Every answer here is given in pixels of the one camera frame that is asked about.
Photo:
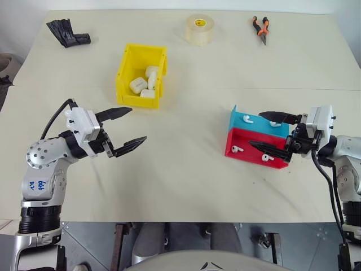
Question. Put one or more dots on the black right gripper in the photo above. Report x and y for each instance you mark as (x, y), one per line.
(301, 144)

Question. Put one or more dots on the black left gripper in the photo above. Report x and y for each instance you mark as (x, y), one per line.
(105, 144)

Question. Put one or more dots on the white earbud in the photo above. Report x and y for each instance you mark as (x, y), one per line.
(248, 118)
(266, 158)
(236, 148)
(274, 123)

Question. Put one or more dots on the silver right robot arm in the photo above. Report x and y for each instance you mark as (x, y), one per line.
(349, 169)

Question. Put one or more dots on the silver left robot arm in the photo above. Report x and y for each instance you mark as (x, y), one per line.
(39, 152)

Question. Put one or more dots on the yellow plastic bin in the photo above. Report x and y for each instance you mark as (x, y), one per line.
(124, 84)

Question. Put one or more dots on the blue plastic tray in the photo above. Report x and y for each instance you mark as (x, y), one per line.
(262, 128)

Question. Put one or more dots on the red plastic tray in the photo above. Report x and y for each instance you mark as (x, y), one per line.
(248, 158)

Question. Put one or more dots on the orange black pliers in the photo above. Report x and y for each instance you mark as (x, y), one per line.
(263, 29)

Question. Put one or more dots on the dark grey rounded shape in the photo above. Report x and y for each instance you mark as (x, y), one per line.
(149, 240)
(224, 238)

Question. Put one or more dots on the dark metal table leg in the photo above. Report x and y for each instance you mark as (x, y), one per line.
(118, 245)
(277, 248)

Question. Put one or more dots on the clear tape roll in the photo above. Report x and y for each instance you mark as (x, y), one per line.
(200, 31)

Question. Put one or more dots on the silver robot torso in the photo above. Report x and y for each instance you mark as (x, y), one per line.
(211, 261)

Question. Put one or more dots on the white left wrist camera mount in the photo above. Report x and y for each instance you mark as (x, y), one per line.
(81, 121)

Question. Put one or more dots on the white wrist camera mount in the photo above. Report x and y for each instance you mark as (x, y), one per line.
(324, 118)
(81, 121)

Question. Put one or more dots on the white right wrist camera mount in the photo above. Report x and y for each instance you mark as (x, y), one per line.
(324, 118)

